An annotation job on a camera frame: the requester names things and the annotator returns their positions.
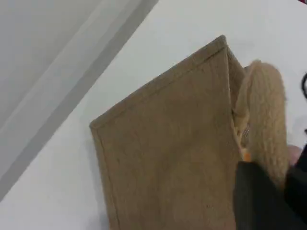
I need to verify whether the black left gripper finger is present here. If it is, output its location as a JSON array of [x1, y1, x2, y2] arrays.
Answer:
[[284, 141, 307, 219], [234, 162, 307, 230]]

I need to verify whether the brown fabric bag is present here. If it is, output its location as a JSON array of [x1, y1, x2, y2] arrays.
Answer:
[[90, 34, 290, 230]]

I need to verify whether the black cable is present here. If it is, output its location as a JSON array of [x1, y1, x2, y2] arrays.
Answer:
[[300, 71, 307, 99]]

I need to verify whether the pink peach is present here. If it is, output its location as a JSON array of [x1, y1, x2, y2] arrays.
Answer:
[[287, 145, 303, 167]]

